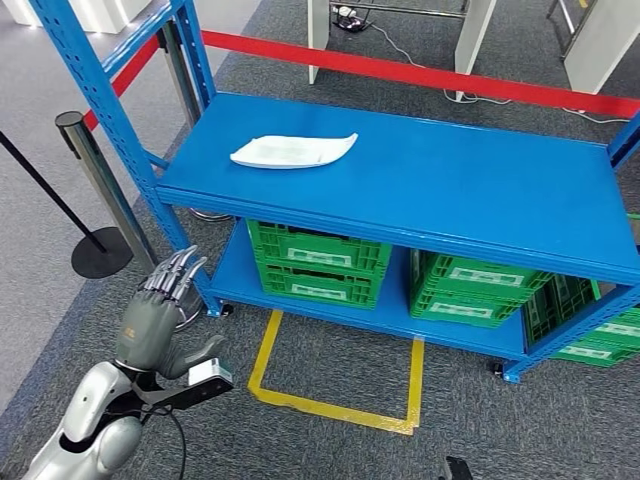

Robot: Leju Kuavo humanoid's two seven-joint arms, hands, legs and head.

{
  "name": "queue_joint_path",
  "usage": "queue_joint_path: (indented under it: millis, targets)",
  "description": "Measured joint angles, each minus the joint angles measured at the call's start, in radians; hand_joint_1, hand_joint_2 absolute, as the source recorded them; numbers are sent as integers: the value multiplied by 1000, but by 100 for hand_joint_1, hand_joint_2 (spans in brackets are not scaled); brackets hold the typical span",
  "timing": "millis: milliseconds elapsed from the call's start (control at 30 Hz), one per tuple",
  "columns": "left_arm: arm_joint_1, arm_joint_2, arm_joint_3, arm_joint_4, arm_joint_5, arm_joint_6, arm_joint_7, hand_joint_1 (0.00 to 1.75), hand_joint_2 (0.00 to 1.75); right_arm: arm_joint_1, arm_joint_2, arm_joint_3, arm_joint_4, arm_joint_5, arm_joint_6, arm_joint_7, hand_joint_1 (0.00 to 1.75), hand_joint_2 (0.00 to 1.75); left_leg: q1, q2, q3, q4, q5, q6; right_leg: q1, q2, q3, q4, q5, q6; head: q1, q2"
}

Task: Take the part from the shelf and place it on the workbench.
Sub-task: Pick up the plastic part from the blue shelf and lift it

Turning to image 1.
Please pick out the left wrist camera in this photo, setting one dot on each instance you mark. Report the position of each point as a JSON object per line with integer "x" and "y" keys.
{"x": 210, "y": 378}

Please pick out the white display plinth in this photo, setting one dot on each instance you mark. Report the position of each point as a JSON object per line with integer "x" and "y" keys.
{"x": 100, "y": 13}

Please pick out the red barrier belt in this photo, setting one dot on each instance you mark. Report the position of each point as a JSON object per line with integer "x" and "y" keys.
{"x": 130, "y": 69}
{"x": 400, "y": 69}

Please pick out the yellow floor marking tape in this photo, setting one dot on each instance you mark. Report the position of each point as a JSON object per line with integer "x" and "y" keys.
{"x": 330, "y": 411}

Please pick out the white curved plastic part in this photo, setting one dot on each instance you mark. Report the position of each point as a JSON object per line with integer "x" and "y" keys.
{"x": 290, "y": 152}

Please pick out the blue metal shelf rack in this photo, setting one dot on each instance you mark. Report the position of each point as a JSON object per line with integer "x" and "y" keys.
{"x": 400, "y": 179}

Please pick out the chrome stanchion post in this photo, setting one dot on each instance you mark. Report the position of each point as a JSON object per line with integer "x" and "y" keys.
{"x": 183, "y": 79}
{"x": 100, "y": 179}

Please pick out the black stanchion post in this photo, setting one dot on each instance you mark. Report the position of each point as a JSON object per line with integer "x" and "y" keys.
{"x": 103, "y": 255}

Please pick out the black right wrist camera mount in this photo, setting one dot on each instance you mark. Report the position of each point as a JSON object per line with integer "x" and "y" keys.
{"x": 457, "y": 469}

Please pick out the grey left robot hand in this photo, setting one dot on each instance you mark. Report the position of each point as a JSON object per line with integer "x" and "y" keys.
{"x": 147, "y": 331}

